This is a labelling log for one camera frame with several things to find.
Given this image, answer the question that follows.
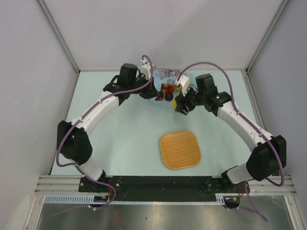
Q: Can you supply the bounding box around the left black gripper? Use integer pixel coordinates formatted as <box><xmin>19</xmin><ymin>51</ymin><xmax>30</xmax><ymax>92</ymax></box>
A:
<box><xmin>129</xmin><ymin>74</ymin><xmax>159</xmax><ymax>100</ymax></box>

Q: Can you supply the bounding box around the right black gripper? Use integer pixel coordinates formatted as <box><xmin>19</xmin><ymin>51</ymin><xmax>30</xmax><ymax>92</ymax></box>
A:
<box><xmin>175</xmin><ymin>84</ymin><xmax>205</xmax><ymax>115</ymax></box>

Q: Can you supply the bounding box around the light blue plastic bag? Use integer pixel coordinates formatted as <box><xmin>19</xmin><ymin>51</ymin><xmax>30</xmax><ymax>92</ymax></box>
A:
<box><xmin>150</xmin><ymin>67</ymin><xmax>196</xmax><ymax>109</ymax></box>

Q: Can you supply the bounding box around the woven bamboo tray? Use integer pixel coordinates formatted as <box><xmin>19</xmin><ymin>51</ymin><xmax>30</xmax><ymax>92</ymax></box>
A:
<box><xmin>159</xmin><ymin>131</ymin><xmax>201</xmax><ymax>170</ymax></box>

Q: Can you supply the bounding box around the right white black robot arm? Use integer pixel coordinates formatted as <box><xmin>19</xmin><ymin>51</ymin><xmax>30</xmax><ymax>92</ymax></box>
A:
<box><xmin>173</xmin><ymin>74</ymin><xmax>286</xmax><ymax>192</ymax></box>

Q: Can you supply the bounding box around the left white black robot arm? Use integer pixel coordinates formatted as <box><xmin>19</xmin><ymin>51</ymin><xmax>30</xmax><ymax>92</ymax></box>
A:
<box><xmin>56</xmin><ymin>61</ymin><xmax>158</xmax><ymax>192</ymax></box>

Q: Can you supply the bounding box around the dark red fake plum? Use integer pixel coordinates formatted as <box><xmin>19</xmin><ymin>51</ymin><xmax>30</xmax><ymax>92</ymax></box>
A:
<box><xmin>155</xmin><ymin>93</ymin><xmax>174</xmax><ymax>102</ymax></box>

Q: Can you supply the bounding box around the red cherry tomato bunch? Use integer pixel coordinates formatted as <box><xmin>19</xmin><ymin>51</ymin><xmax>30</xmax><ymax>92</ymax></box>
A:
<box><xmin>161</xmin><ymin>84</ymin><xmax>175</xmax><ymax>94</ymax></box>

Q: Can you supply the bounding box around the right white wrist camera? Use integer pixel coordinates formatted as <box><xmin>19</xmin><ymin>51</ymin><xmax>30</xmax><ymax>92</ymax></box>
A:
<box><xmin>175</xmin><ymin>75</ymin><xmax>190</xmax><ymax>97</ymax></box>

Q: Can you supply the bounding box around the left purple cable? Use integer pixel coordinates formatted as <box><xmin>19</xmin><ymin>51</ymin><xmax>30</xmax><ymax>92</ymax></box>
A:
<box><xmin>55</xmin><ymin>55</ymin><xmax>155</xmax><ymax>218</ymax></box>

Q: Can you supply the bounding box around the purple cable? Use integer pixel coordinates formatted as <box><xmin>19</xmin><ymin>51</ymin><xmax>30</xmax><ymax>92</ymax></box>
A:
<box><xmin>177</xmin><ymin>61</ymin><xmax>285</xmax><ymax>222</ymax></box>
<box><xmin>55</xmin><ymin>55</ymin><xmax>155</xmax><ymax>218</ymax></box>

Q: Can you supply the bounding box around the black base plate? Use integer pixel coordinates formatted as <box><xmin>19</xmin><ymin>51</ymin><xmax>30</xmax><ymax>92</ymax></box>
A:
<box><xmin>78</xmin><ymin>176</ymin><xmax>249</xmax><ymax>207</ymax></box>

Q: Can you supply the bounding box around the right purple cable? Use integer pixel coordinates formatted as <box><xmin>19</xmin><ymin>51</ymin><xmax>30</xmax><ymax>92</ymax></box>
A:
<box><xmin>177</xmin><ymin>61</ymin><xmax>285</xmax><ymax>222</ymax></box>

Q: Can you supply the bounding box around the aluminium frame rail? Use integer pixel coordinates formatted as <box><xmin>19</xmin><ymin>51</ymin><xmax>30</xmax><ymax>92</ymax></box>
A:
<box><xmin>35</xmin><ymin>175</ymin><xmax>296</xmax><ymax>196</ymax></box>

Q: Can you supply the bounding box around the white slotted cable duct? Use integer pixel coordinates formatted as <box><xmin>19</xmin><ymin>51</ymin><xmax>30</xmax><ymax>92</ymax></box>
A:
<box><xmin>44</xmin><ymin>194</ymin><xmax>113</xmax><ymax>205</ymax></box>

